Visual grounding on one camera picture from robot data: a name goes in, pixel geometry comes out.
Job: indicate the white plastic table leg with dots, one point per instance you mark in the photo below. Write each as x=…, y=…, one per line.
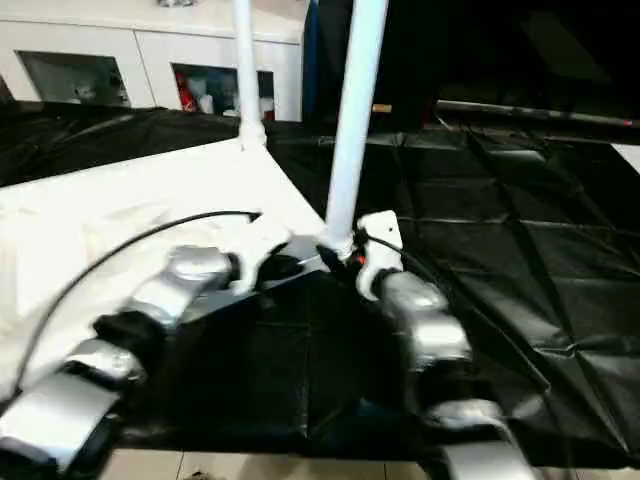
x=248, y=75
x=357, y=125

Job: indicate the white plastic table top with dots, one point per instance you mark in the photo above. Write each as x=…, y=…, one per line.
x=125, y=200

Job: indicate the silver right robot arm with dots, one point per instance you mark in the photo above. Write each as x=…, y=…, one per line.
x=430, y=325

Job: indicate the small yellow tag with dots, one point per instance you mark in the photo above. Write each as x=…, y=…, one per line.
x=382, y=107

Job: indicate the small white cup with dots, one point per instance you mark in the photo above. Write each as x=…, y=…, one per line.
x=267, y=106

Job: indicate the black work surface mat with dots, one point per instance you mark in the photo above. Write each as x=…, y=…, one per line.
x=525, y=250

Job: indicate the patterned jar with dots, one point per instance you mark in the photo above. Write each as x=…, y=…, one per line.
x=227, y=95

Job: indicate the red white bottle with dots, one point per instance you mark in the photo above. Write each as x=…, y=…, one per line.
x=185, y=94

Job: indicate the dark grey tube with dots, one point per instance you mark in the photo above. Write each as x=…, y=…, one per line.
x=540, y=114

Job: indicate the black backdrop cloth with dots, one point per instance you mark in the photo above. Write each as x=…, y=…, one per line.
x=500, y=50

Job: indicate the small white figurine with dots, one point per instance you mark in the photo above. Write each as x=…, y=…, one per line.
x=85, y=92

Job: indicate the grey patterned bundle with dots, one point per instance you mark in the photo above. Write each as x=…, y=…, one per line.
x=175, y=2

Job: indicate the white glass-door cabinet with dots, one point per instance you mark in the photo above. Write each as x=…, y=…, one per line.
x=100, y=35

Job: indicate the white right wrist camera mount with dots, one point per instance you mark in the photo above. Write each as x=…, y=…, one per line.
x=382, y=240

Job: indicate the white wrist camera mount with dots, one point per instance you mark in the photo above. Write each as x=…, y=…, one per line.
x=382, y=240
x=260, y=240

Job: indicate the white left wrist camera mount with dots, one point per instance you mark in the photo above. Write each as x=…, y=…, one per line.
x=260, y=240

